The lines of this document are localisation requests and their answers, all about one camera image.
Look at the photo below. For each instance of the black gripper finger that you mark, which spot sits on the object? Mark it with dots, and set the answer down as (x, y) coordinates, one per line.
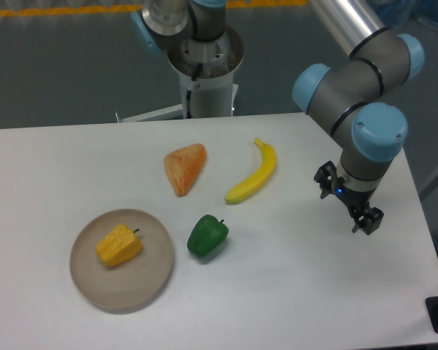
(326, 178)
(366, 219)

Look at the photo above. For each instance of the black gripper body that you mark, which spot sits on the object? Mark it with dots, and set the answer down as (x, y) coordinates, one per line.
(354, 193)

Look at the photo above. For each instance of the yellow toy bell pepper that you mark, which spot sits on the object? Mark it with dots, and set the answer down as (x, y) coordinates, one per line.
(118, 246)

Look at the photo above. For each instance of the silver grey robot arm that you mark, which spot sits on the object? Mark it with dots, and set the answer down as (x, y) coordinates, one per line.
(344, 102)

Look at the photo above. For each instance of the green toy bell pepper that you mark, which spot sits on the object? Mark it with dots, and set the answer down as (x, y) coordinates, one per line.
(207, 235)

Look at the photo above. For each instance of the beige round plate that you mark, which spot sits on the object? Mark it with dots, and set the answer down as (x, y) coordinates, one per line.
(139, 269)

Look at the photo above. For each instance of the yellow toy banana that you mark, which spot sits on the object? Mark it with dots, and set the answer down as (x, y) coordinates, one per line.
(252, 184)

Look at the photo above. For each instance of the orange toy fruit wedge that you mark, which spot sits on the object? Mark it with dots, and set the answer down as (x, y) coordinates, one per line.
(182, 167)

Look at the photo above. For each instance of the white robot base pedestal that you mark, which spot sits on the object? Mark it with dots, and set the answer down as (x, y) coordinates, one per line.
(206, 78)

